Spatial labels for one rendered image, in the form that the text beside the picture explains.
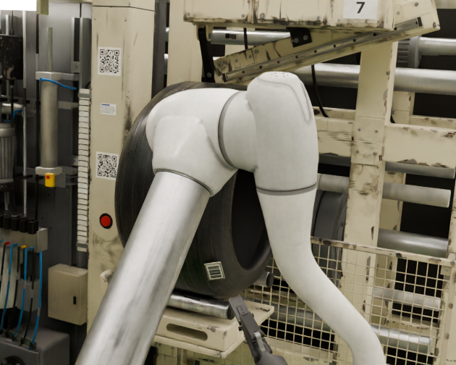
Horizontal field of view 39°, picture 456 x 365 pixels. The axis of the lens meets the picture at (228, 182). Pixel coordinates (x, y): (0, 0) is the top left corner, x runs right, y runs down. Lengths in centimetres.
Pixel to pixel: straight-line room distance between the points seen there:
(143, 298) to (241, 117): 32
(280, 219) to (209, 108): 21
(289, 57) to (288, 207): 102
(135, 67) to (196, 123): 77
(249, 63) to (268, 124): 106
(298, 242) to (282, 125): 20
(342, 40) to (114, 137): 72
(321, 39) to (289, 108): 100
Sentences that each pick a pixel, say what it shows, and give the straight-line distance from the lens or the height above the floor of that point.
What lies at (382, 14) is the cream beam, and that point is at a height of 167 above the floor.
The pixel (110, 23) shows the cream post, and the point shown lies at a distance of 182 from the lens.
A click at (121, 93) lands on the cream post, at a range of 180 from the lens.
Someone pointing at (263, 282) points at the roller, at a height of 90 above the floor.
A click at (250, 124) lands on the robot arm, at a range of 101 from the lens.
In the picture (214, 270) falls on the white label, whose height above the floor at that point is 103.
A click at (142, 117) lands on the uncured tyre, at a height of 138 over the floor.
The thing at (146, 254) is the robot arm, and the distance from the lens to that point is 103.
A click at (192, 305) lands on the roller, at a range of 171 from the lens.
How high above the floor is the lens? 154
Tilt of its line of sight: 11 degrees down
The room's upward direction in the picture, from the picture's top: 3 degrees clockwise
